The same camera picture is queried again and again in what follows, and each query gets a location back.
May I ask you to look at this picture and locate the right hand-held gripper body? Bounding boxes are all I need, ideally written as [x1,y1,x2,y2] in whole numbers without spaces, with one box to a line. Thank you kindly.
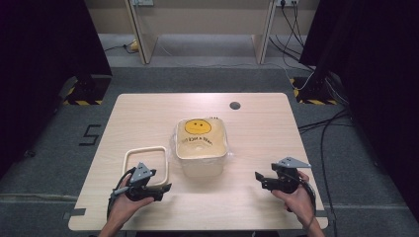
[271,156,312,195]

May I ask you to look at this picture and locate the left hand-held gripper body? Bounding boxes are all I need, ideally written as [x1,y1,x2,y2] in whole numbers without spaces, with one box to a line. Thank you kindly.
[113,162,164,202]

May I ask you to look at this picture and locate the cream bin rim ring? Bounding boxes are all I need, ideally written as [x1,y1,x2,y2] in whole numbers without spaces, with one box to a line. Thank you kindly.
[122,145,170,189]

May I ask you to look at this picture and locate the black curtain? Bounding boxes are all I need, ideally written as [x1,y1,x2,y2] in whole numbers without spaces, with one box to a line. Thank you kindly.
[297,0,419,225]
[0,0,113,179]

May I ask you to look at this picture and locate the black floor cables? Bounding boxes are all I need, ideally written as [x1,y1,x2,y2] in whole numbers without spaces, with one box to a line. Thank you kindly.
[297,108,356,186]

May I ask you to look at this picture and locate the clear smiley plastic bag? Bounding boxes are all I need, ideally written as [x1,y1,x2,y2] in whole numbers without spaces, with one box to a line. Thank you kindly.
[169,117,233,163]

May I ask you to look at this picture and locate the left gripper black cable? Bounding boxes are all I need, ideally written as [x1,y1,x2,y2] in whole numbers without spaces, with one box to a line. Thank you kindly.
[106,166,137,219]

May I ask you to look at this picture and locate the person's left hand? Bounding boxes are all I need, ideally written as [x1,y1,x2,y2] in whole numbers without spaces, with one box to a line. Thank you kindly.
[107,174,154,226]

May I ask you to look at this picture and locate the black hanging cables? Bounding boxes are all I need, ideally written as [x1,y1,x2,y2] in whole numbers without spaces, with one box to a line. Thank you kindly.
[268,3,317,72]

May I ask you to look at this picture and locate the striped black stand base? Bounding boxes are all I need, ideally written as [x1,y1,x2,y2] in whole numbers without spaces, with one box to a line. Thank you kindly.
[290,76,340,106]
[62,74,113,107]

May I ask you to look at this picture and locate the cream plastic bin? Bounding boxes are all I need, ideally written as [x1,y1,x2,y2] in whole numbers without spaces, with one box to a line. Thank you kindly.
[174,117,230,179]

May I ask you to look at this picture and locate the person's right hand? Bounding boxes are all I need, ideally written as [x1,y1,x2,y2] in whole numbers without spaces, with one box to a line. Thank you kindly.
[271,171,319,228]

